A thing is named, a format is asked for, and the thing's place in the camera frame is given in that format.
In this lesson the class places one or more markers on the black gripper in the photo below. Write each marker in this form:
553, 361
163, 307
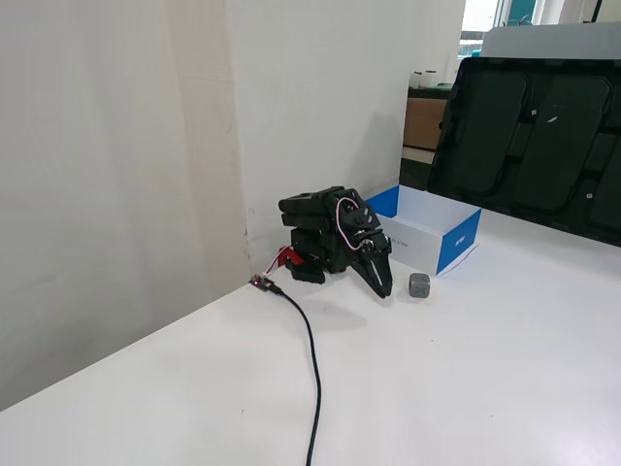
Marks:
375, 254

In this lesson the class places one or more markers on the gray block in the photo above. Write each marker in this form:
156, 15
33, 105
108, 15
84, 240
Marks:
419, 286

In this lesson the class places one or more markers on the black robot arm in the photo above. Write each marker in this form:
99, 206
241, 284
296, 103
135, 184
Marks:
310, 209

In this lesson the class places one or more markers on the blue and white cardboard box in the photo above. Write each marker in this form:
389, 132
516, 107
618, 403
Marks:
417, 242

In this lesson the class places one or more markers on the brown cardboard box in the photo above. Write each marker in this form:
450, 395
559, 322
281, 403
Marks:
422, 123

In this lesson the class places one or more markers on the red table clamp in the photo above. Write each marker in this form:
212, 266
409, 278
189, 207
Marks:
291, 256

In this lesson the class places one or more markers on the small controller board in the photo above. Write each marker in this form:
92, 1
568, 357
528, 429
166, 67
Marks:
259, 282

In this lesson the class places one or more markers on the black plastic tray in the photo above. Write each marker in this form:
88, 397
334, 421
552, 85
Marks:
558, 136

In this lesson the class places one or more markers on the gray flat panel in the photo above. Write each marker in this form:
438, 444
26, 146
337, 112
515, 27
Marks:
548, 43

